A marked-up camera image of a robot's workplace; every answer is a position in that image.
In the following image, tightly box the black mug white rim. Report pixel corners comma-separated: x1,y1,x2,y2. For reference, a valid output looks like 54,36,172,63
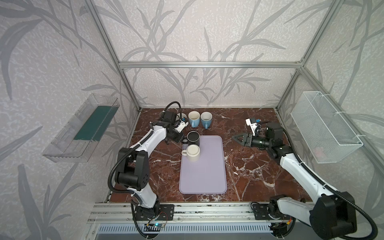
182,131,200,147

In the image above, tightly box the cream white mug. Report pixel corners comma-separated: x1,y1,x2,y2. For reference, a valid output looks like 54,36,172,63
182,145,201,162

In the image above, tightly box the light blue mug front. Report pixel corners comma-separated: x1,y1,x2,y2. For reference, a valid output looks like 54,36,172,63
188,111,201,128

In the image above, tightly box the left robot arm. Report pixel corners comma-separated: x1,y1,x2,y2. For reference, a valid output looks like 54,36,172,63
107,101,188,216

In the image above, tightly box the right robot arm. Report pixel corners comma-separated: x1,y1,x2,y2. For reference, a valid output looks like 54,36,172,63
232,119,379,240

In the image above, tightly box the lilac rectangular tray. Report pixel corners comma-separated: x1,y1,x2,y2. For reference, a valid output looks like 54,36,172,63
179,136,227,195

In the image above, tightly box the small green circuit board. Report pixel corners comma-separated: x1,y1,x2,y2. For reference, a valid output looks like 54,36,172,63
146,223,167,232

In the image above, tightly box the white slotted vent strip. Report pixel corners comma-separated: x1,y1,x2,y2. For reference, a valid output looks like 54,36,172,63
97,223,272,234

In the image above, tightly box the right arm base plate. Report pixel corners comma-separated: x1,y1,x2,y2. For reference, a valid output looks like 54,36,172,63
251,202,291,222

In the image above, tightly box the white wire mesh basket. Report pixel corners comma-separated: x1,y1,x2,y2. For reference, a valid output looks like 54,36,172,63
291,91,364,164

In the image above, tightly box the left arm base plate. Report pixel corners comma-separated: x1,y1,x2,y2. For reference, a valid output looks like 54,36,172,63
133,204,175,221

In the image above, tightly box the clear plastic wall bin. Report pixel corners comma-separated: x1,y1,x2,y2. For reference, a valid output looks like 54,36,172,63
43,94,120,163

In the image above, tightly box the aluminium front rail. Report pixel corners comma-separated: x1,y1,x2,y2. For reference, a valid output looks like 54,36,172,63
86,201,340,224

